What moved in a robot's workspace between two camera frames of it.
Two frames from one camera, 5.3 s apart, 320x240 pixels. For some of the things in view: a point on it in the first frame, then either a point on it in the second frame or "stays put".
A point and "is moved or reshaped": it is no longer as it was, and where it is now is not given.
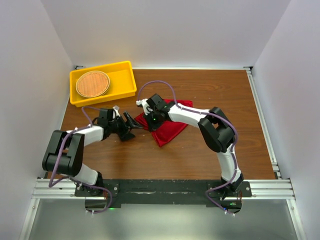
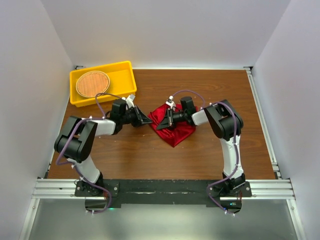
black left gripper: [124, 134] → [143, 118]
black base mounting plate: [100, 195] stays put
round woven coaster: [92, 84] stays put
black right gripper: [152, 127] → [166, 122]
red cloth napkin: [166, 132] is moved or reshaped
